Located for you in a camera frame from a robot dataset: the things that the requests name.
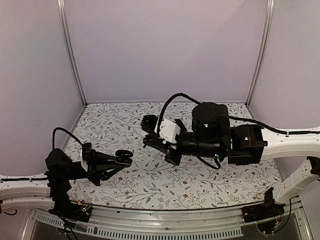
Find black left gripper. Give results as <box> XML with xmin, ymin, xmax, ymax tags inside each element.
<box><xmin>63</xmin><ymin>149</ymin><xmax>124</xmax><ymax>187</ymax></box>

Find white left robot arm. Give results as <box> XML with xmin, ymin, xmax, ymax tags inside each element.
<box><xmin>0</xmin><ymin>148</ymin><xmax>133</xmax><ymax>217</ymax></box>

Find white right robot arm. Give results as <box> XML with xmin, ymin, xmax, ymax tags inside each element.
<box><xmin>140</xmin><ymin>102</ymin><xmax>320</xmax><ymax>218</ymax></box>

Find floral patterned table mat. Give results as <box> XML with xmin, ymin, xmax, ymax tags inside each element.
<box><xmin>64</xmin><ymin>102</ymin><xmax>282</xmax><ymax>210</ymax></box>

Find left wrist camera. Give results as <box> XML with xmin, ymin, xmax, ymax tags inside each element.
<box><xmin>80</xmin><ymin>142</ymin><xmax>93</xmax><ymax>172</ymax></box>

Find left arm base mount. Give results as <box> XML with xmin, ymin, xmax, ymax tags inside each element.
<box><xmin>48</xmin><ymin>193</ymin><xmax>93</xmax><ymax>223</ymax></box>

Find front aluminium rail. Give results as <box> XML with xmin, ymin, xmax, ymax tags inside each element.
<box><xmin>21</xmin><ymin>196</ymin><xmax>316</xmax><ymax>240</ymax></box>

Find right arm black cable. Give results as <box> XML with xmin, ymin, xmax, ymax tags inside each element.
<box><xmin>157</xmin><ymin>93</ymin><xmax>203</xmax><ymax>126</ymax></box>

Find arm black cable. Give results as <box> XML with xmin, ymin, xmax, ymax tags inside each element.
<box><xmin>51</xmin><ymin>127</ymin><xmax>86</xmax><ymax>151</ymax></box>
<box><xmin>157</xmin><ymin>93</ymin><xmax>203</xmax><ymax>126</ymax></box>

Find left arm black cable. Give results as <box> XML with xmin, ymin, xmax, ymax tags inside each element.
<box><xmin>51</xmin><ymin>127</ymin><xmax>86</xmax><ymax>151</ymax></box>

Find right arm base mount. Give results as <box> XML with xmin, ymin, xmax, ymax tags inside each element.
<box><xmin>241</xmin><ymin>187</ymin><xmax>285</xmax><ymax>235</ymax></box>

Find left aluminium frame post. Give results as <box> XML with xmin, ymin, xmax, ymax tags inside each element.
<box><xmin>56</xmin><ymin>0</ymin><xmax>88</xmax><ymax>107</ymax></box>

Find aluminium frame post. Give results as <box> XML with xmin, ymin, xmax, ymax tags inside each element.
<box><xmin>245</xmin><ymin>0</ymin><xmax>275</xmax><ymax>108</ymax></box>
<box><xmin>56</xmin><ymin>0</ymin><xmax>88</xmax><ymax>107</ymax></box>

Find right aluminium frame post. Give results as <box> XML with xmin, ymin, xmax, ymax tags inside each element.
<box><xmin>245</xmin><ymin>0</ymin><xmax>275</xmax><ymax>108</ymax></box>

